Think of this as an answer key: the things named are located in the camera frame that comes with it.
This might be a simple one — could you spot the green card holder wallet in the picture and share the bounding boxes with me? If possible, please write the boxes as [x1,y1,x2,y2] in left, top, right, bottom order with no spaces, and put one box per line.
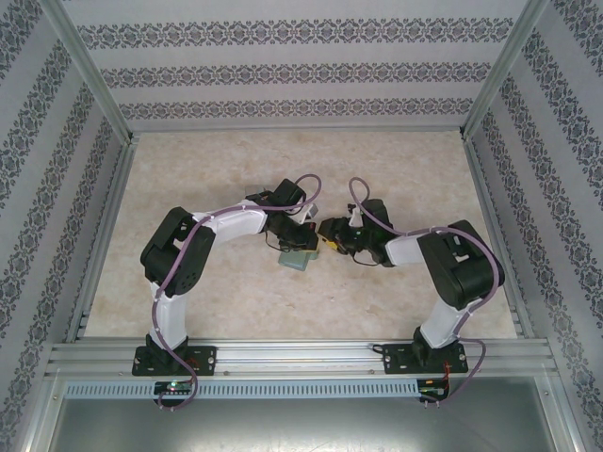
[276,247,319,274]

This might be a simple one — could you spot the grey metal panel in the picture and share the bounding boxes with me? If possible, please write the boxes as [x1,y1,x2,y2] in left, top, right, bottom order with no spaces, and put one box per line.
[44,397,583,452]

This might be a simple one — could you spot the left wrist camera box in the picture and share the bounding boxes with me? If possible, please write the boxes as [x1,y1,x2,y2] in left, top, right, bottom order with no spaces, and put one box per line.
[296,202,322,226]

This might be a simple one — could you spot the aluminium mounting rail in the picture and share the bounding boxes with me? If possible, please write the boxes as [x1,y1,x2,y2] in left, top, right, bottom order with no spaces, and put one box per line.
[46,341,552,378]

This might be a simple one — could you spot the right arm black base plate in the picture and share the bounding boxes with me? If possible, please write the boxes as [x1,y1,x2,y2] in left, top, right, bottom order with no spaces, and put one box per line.
[382,342,470,376]

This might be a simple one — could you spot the aluminium side rail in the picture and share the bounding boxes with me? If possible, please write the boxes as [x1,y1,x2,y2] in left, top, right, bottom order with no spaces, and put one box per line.
[464,134,536,340]
[64,134,140,343]

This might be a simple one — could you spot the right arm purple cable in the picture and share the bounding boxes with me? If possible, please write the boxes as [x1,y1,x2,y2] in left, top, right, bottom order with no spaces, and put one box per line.
[347,176,501,409]

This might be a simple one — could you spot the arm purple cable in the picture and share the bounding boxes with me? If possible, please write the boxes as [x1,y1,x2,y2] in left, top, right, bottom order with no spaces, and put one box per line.
[153,173,323,412]
[347,176,501,409]

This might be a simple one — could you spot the grey slotted cable duct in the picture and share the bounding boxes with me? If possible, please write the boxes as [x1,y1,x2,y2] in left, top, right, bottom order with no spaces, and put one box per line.
[63,379,420,399]

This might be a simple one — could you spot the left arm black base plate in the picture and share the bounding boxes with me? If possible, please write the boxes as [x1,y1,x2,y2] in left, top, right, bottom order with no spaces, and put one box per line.
[131,346,218,377]

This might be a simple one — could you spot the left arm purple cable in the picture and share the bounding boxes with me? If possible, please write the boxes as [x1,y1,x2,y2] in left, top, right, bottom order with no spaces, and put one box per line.
[153,173,323,412]

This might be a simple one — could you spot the aluminium frame post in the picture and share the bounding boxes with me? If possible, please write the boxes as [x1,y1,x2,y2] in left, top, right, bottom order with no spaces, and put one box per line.
[36,0,140,145]
[459,0,552,142]

